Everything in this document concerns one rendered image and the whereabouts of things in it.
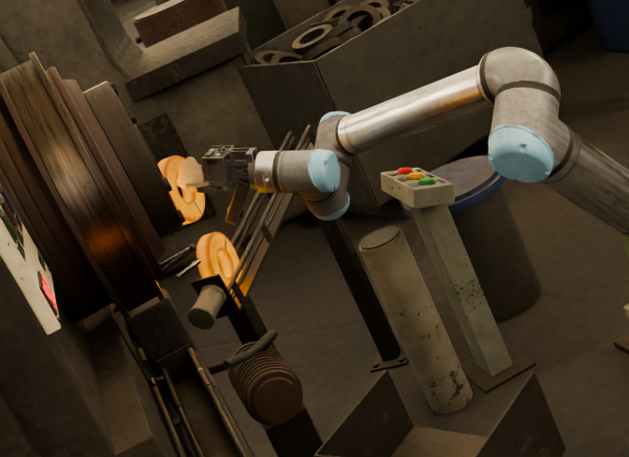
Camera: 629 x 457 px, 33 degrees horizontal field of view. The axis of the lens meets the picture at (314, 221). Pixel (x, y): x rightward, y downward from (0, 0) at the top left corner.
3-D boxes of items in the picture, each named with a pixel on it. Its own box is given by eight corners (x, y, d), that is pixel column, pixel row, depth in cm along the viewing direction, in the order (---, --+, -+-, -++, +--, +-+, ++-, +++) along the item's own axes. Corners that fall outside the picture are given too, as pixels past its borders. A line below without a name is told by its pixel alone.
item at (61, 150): (147, 354, 163) (-3, 83, 148) (115, 273, 207) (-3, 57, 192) (184, 334, 164) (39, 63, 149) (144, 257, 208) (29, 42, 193)
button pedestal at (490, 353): (490, 397, 276) (403, 195, 256) (453, 365, 299) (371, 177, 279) (541, 368, 279) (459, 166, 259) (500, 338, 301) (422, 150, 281)
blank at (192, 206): (143, 181, 225) (156, 176, 224) (168, 146, 238) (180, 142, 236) (179, 238, 231) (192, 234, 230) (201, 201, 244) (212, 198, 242)
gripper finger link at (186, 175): (167, 160, 231) (205, 159, 228) (171, 184, 234) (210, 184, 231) (161, 166, 228) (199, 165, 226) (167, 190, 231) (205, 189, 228)
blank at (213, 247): (231, 310, 242) (243, 306, 241) (195, 283, 230) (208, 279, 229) (229, 252, 250) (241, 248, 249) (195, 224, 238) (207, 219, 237)
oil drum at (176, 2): (199, 151, 663) (136, 21, 634) (184, 137, 718) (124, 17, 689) (282, 109, 672) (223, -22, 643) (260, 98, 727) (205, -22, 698)
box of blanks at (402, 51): (388, 235, 407) (309, 54, 382) (286, 215, 478) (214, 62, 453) (567, 111, 447) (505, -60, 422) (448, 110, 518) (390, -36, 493)
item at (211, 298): (196, 332, 229) (182, 311, 226) (208, 307, 236) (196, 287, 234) (219, 327, 226) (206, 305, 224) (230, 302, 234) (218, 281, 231)
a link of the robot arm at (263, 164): (288, 182, 230) (275, 200, 222) (268, 182, 232) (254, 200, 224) (282, 144, 227) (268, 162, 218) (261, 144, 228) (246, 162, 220)
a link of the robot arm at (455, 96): (539, 17, 189) (308, 113, 240) (531, 77, 184) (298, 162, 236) (579, 47, 195) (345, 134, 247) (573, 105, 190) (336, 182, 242)
